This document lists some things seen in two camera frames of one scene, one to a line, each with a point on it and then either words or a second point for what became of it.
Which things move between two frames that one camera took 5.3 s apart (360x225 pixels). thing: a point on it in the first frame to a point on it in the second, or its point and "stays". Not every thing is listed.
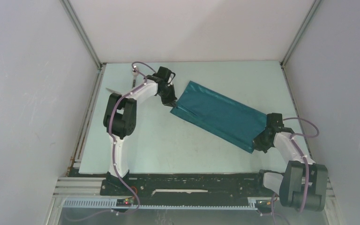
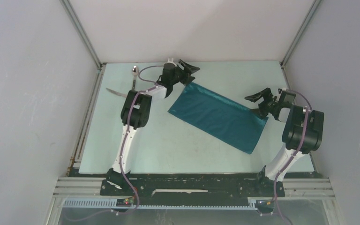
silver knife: x=113 y=91 stays
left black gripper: x=171 y=101 to x=186 y=78
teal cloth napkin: x=221 y=116 stays
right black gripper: x=258 y=145 to x=261 y=113
